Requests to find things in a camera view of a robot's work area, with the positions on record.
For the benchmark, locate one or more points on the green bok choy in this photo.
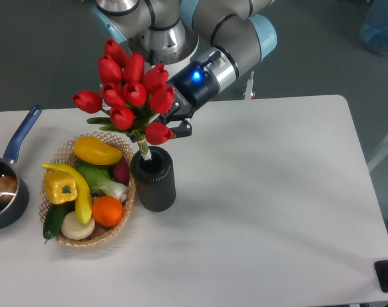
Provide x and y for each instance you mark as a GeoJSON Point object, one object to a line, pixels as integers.
{"type": "Point", "coordinates": [100, 182]}

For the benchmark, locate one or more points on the white round onion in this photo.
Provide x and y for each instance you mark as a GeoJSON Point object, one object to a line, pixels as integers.
{"type": "Point", "coordinates": [74, 230]}

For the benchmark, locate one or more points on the blue plastic bag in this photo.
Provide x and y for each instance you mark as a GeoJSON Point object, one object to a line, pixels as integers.
{"type": "Point", "coordinates": [374, 30]}

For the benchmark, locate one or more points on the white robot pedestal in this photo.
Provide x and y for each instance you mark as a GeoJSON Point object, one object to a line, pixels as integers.
{"type": "Point", "coordinates": [176, 48]}

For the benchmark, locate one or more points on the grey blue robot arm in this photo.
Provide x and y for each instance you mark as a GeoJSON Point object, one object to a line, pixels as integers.
{"type": "Point", "coordinates": [204, 45]}

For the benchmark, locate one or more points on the green cucumber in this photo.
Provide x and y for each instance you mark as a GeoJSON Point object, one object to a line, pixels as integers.
{"type": "Point", "coordinates": [54, 219]}

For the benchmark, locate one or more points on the red radish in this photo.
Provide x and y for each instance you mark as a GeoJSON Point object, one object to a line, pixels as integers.
{"type": "Point", "coordinates": [121, 172]}

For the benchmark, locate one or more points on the dark grey ribbed vase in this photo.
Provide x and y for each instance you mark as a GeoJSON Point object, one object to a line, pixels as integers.
{"type": "Point", "coordinates": [154, 179]}

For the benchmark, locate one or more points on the yellow mango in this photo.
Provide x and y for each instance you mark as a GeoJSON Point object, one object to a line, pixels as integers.
{"type": "Point", "coordinates": [94, 151]}

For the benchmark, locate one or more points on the yellow bell pepper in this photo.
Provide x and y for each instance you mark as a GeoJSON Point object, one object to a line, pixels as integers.
{"type": "Point", "coordinates": [59, 186]}

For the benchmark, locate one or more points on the orange fruit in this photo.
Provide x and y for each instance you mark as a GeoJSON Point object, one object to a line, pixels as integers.
{"type": "Point", "coordinates": [107, 211]}

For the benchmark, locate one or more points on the blue saucepan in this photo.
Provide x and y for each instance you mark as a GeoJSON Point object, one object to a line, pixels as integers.
{"type": "Point", "coordinates": [14, 194]}

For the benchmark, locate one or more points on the yellow banana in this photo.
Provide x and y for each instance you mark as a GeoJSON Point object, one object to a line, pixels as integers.
{"type": "Point", "coordinates": [83, 202]}

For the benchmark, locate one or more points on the black device at table edge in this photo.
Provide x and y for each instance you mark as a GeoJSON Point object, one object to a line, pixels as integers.
{"type": "Point", "coordinates": [381, 268]}

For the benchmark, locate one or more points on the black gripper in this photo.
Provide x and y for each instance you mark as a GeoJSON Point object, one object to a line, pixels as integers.
{"type": "Point", "coordinates": [194, 86]}

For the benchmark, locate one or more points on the red tulip bouquet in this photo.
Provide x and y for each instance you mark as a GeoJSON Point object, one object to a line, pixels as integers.
{"type": "Point", "coordinates": [134, 96]}

